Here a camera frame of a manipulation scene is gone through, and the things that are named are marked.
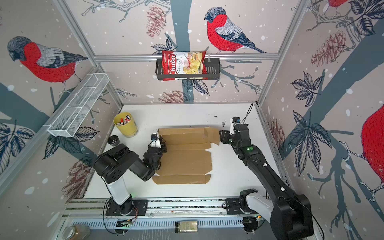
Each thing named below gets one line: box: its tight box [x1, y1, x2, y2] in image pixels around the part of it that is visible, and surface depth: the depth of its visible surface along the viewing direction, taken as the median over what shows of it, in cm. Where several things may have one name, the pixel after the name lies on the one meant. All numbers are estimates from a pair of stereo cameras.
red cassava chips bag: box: [162, 50, 208, 81], surface depth 90 cm
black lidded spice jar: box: [107, 135, 120, 146], surface depth 89 cm
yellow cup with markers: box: [113, 112, 138, 138], surface depth 97 cm
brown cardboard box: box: [152, 127, 220, 185], surface depth 88 cm
